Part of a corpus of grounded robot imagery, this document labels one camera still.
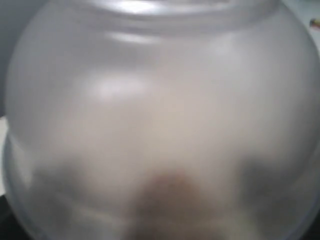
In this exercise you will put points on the clear plastic shaker bottle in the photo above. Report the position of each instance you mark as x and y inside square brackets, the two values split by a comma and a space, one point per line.
[163, 120]

